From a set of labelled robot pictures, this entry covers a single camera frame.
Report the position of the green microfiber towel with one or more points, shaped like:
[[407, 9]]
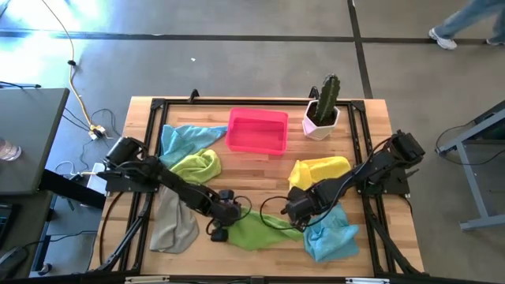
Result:
[[252, 234]]

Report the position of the grey microfiber towel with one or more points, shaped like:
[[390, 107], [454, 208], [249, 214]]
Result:
[[173, 229]]

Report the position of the green cactus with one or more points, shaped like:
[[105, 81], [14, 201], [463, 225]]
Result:
[[328, 96]]

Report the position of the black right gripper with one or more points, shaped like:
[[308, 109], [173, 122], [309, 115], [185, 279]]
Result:
[[301, 205]]

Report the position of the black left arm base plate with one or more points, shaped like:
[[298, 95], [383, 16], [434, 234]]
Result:
[[118, 185]]

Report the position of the black frame clamp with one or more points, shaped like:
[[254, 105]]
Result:
[[193, 95], [313, 93]]

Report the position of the black bar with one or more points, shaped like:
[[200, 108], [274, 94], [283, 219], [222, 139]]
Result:
[[67, 189]]

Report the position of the white box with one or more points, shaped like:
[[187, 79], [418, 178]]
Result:
[[94, 184]]

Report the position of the white power plug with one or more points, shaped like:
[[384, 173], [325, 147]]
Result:
[[97, 132]]

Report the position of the blue microfiber towel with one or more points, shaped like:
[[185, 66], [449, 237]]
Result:
[[331, 240], [181, 140]]

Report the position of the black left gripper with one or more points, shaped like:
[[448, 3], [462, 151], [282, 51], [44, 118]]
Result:
[[227, 211]]

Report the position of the white faceted plant pot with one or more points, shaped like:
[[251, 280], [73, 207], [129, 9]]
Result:
[[315, 130]]

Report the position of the black caster wheel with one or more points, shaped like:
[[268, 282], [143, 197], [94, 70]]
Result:
[[45, 269]]

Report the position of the silver metal bracket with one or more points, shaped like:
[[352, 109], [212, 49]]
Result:
[[367, 281], [146, 280]]

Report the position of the black controller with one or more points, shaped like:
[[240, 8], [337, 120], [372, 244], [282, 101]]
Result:
[[4, 223]]

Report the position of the black aluminium table frame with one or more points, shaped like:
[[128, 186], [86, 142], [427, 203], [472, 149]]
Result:
[[256, 102]]

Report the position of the pink plastic bin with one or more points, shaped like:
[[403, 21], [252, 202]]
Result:
[[256, 132]]

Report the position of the dark grey side table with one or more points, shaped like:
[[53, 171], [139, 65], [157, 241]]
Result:
[[31, 138]]

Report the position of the grey metal desk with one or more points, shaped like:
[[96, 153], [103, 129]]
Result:
[[479, 130]]

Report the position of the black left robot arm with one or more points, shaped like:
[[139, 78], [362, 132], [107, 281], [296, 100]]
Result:
[[181, 185]]

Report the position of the person's leg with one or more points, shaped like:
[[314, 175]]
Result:
[[465, 17]]

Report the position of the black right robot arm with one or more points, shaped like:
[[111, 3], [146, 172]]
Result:
[[375, 165]]

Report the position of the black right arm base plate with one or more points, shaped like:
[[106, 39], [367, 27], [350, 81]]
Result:
[[394, 185]]

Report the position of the person's white shoe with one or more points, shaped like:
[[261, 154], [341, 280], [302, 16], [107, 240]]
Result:
[[442, 40], [496, 41]]

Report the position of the yellow microfiber towel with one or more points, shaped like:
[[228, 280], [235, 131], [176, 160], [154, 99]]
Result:
[[315, 167]]

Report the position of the lime microfiber towel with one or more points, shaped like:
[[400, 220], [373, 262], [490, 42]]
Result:
[[197, 167]]

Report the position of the clear drinking glass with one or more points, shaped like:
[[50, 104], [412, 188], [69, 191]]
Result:
[[8, 150]]

